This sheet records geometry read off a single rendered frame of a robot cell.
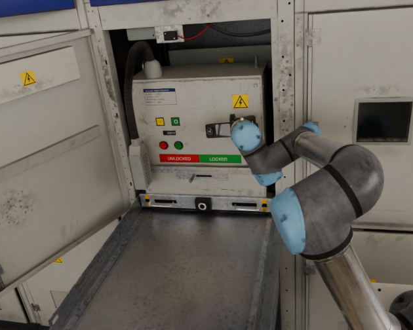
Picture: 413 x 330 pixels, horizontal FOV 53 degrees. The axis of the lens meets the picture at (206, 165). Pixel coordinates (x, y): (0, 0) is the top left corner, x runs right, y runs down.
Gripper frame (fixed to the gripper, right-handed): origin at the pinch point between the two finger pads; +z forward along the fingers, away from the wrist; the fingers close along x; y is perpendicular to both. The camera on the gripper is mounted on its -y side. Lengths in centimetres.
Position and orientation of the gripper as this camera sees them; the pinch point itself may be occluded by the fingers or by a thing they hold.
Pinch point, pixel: (231, 125)
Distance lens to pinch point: 146.1
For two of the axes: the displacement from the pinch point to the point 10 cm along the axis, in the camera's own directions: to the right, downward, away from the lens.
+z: 0.0, -1.9, 9.8
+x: -1.0, -9.8, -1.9
